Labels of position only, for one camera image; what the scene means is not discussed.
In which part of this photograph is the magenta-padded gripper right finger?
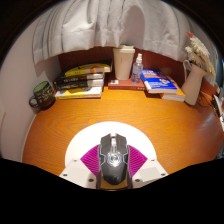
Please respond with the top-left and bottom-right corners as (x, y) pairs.
(128, 144), (169, 189)

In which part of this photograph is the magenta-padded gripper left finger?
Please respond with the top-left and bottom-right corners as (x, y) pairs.
(59, 144), (101, 189)

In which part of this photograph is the dark grey computer mouse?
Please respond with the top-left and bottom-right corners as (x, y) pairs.
(97, 132), (131, 190)

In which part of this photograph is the white yellow black mouse pad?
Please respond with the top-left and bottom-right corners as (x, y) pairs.
(64, 121), (158, 191)

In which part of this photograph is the orange book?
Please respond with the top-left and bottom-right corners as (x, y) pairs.
(159, 74), (187, 103)

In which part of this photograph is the dark green mug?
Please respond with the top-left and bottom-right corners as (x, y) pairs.
(28, 80), (56, 112)

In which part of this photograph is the blue book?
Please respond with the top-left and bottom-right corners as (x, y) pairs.
(140, 68), (179, 95)

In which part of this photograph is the red-brown book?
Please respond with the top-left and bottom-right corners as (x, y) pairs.
(107, 77), (147, 92)

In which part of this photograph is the white ceramic jug vase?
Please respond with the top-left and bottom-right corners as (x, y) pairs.
(180, 59), (208, 107)

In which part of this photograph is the clear spray bottle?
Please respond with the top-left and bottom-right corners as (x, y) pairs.
(130, 53), (144, 84)

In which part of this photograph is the yellow and black book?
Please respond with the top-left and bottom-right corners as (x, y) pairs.
(64, 63), (113, 78)

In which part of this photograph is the beige tumbler cup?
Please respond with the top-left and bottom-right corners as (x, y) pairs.
(112, 44), (136, 81)

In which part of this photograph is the white flower bouquet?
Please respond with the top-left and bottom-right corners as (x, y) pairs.
(184, 30), (217, 79)

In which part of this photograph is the white curtain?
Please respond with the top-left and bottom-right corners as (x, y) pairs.
(32, 0), (201, 66)

